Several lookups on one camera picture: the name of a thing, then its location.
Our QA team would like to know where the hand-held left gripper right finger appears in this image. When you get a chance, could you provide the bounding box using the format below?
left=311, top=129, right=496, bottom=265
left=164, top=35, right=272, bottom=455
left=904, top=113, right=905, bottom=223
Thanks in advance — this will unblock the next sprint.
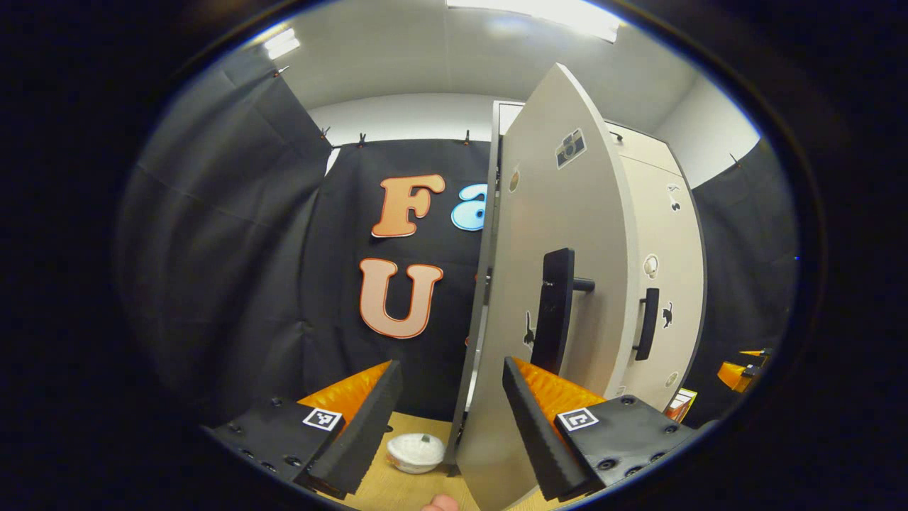
left=502, top=356, right=701, bottom=501

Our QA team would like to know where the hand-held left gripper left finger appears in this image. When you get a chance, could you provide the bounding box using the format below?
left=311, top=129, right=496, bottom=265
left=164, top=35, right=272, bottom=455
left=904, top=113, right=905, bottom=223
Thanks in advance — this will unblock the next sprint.
left=201, top=360, right=404, bottom=499

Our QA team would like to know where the white cabinet door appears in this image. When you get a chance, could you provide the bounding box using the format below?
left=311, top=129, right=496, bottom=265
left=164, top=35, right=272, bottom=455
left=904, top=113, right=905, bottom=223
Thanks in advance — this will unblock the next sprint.
left=445, top=62, right=643, bottom=511
left=611, top=155, right=708, bottom=412

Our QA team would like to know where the white lidded bowl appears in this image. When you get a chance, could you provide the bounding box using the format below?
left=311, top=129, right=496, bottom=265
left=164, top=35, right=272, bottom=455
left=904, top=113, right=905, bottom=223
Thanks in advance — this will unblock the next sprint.
left=387, top=433, right=446, bottom=475

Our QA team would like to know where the orange and white book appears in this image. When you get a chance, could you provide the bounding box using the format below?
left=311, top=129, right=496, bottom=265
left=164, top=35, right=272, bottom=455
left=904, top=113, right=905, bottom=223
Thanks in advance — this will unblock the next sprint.
left=663, top=388, right=698, bottom=423

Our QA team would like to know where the black backdrop cloth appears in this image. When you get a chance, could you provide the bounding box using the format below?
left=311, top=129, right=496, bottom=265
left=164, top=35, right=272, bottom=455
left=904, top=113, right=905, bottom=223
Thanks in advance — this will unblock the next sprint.
left=117, top=48, right=800, bottom=427

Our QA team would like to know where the small ceiling light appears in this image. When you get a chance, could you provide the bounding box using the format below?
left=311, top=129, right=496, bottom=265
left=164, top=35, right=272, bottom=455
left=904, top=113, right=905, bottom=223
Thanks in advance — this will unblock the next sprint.
left=262, top=27, right=301, bottom=61

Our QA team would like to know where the black right door handle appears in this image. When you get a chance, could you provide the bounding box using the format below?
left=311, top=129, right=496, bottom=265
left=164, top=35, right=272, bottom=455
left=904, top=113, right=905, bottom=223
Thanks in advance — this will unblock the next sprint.
left=633, top=287, right=660, bottom=361

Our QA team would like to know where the black door handle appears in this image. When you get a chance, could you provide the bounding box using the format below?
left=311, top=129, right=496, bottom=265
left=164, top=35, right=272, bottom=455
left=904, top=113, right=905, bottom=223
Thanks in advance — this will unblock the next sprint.
left=531, top=248, right=597, bottom=375
left=633, top=287, right=660, bottom=361

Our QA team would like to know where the black left door handle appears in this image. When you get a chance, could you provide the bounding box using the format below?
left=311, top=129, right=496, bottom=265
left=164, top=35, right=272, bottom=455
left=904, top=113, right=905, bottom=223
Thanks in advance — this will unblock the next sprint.
left=531, top=248, right=597, bottom=375

